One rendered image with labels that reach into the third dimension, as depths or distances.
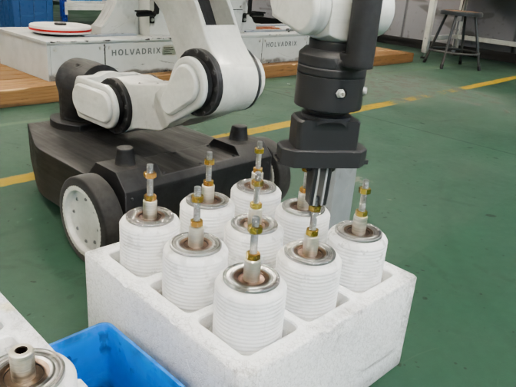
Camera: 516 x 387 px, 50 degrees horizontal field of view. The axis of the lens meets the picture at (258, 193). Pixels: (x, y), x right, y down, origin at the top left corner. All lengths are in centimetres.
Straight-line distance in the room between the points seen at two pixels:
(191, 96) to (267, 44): 255
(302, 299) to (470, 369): 40
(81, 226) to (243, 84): 47
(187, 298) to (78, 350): 18
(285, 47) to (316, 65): 314
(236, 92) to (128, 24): 206
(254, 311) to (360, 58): 33
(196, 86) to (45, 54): 173
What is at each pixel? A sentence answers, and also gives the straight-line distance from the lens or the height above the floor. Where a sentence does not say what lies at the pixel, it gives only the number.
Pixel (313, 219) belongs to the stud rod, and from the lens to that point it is 78.
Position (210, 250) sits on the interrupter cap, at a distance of 79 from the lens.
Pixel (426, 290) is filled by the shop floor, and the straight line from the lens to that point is 129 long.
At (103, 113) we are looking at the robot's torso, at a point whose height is 27.
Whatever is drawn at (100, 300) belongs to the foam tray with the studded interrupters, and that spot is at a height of 11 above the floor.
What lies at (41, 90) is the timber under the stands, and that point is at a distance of 272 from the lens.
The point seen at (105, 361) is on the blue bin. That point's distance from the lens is 91.
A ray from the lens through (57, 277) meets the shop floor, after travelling 124.
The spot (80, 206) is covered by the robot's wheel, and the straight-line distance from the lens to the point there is 126.
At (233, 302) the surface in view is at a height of 24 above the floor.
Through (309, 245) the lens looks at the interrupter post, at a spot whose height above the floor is 27.
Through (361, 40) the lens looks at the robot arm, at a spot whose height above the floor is 56.
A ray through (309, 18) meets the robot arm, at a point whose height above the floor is 58.
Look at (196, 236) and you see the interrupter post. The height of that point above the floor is 27.
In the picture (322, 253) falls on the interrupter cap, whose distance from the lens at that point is 81.
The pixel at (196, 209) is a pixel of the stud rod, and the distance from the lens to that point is 78.
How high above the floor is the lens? 62
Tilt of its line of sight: 22 degrees down
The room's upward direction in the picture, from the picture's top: 4 degrees clockwise
